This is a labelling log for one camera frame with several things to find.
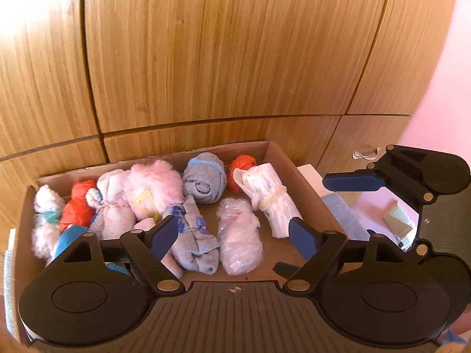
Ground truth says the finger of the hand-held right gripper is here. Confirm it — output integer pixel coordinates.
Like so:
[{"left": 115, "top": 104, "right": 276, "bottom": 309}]
[
  {"left": 274, "top": 261, "right": 306, "bottom": 276},
  {"left": 323, "top": 164, "right": 386, "bottom": 192}
]

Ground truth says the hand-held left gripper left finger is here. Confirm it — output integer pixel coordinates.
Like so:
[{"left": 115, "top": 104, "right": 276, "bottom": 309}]
[{"left": 64, "top": 215, "right": 185, "bottom": 298}]

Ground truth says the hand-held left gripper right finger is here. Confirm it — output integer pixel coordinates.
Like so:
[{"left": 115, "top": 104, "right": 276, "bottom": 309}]
[{"left": 283, "top": 218, "right": 402, "bottom": 297}]

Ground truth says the cardboard box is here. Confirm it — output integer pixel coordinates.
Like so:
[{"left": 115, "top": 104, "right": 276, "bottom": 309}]
[{"left": 11, "top": 140, "right": 348, "bottom": 342}]

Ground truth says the grey sock with blue flowers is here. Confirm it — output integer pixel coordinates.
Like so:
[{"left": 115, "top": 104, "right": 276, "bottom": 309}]
[{"left": 162, "top": 196, "right": 221, "bottom": 274}]

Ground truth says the white fuzzy sock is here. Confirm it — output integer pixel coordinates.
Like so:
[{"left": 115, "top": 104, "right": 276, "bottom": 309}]
[{"left": 134, "top": 219, "right": 183, "bottom": 279}]

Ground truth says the white ribbed sock bundle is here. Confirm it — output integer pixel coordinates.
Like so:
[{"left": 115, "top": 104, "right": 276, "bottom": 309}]
[{"left": 233, "top": 162, "right": 303, "bottom": 239}]

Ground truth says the clear plastic bundle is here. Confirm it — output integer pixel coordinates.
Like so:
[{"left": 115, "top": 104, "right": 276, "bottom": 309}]
[{"left": 216, "top": 198, "right": 265, "bottom": 276}]

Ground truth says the grey sock with blue band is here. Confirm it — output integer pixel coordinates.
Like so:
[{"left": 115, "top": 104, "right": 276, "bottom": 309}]
[{"left": 182, "top": 152, "right": 227, "bottom": 204}]

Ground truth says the orange plastic bag bundle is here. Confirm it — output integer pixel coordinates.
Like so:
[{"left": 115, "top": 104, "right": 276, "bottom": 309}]
[{"left": 228, "top": 155, "right": 256, "bottom": 194}]

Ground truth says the blue knit sock bundle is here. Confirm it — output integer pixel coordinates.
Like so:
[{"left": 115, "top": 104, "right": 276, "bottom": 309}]
[{"left": 54, "top": 224, "right": 127, "bottom": 274}]

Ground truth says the blue blanket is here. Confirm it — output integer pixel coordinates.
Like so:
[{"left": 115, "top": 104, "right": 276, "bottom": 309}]
[{"left": 3, "top": 192, "right": 369, "bottom": 333}]

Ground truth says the pink fluffy bundle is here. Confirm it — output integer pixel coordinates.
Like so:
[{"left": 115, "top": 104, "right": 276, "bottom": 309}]
[{"left": 123, "top": 164, "right": 185, "bottom": 225}]

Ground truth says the small beige box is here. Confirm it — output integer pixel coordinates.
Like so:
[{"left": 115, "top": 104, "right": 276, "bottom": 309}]
[{"left": 383, "top": 200, "right": 416, "bottom": 237}]

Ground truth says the white knotted sock bundle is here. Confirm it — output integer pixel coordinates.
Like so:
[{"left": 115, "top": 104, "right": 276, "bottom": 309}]
[{"left": 86, "top": 169, "right": 137, "bottom": 240}]

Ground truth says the small orange bundle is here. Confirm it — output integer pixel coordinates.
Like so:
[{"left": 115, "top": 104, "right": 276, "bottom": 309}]
[{"left": 59, "top": 180, "right": 97, "bottom": 234}]

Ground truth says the white fluffy sock bundle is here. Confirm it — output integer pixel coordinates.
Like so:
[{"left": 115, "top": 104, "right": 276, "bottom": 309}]
[{"left": 31, "top": 185, "right": 67, "bottom": 265}]

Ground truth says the wooden wardrobe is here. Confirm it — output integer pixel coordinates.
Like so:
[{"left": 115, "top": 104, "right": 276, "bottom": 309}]
[{"left": 0, "top": 0, "right": 457, "bottom": 201}]

